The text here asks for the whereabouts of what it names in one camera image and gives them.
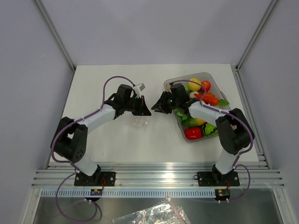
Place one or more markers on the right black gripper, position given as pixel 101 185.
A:
pixel 160 105

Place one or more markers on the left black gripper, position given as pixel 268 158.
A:
pixel 142 109

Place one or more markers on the clear dotted zip bag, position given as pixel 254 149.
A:
pixel 138 121

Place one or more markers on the toy carrot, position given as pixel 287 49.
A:
pixel 212 100

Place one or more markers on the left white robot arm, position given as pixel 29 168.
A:
pixel 70 139

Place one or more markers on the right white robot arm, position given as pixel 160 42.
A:
pixel 235 134

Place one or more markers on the toy napa cabbage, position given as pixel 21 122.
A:
pixel 181 117

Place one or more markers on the toy white radish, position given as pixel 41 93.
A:
pixel 193 94

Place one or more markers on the toy mango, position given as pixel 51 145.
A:
pixel 193 122

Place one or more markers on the toy yellow pear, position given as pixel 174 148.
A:
pixel 194 84

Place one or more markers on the toy red bell pepper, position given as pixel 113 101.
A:
pixel 193 133

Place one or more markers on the toy red apple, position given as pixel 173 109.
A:
pixel 205 85

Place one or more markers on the spare clear plastic bags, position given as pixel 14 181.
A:
pixel 164 212

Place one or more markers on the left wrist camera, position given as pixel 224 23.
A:
pixel 138 89

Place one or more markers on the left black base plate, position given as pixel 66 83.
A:
pixel 99 179

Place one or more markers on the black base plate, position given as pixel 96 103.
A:
pixel 213 179
pixel 99 179

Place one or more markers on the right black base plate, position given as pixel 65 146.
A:
pixel 213 179

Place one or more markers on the aluminium mounting rail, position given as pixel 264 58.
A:
pixel 162 175

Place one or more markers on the white slotted cable duct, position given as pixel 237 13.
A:
pixel 135 193

